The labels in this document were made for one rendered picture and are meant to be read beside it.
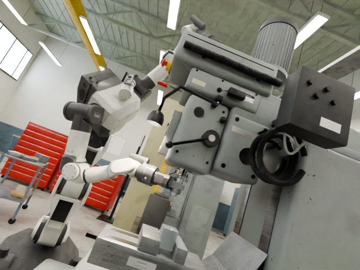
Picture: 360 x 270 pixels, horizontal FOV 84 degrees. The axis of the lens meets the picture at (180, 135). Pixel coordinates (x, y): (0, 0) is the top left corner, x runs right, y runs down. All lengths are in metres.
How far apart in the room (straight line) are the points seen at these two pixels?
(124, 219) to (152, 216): 1.53
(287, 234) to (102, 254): 0.59
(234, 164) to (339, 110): 0.39
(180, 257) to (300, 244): 0.41
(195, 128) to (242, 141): 0.20
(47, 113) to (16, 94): 1.70
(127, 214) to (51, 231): 1.24
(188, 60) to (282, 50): 0.48
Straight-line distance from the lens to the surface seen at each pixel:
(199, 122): 0.84
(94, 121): 1.05
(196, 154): 0.82
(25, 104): 11.95
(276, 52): 1.15
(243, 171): 0.85
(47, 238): 1.61
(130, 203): 2.64
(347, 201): 0.97
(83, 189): 1.42
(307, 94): 0.75
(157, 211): 1.16
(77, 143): 1.03
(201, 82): 0.89
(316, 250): 0.90
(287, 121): 0.68
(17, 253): 1.64
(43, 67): 12.38
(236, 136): 0.86
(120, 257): 0.69
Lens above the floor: 1.24
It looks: 14 degrees up
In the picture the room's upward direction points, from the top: 20 degrees clockwise
